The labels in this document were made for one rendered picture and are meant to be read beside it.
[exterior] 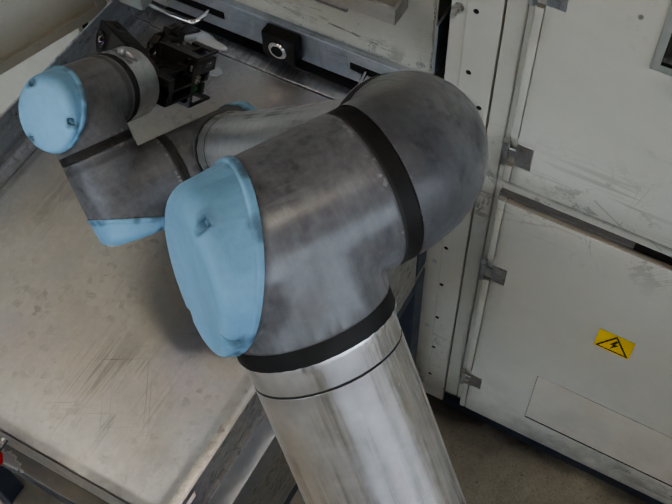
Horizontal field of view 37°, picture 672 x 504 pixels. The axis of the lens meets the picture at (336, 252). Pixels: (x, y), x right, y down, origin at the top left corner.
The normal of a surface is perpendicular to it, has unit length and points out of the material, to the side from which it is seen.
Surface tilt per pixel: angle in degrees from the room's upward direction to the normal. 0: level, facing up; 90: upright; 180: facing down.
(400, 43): 90
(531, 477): 0
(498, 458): 0
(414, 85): 30
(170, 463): 0
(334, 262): 52
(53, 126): 56
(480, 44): 90
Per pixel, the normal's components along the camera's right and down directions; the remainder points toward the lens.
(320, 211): 0.32, -0.06
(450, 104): 0.54, -0.63
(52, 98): -0.50, 0.31
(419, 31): -0.49, 0.73
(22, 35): 0.68, 0.61
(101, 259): -0.02, -0.55
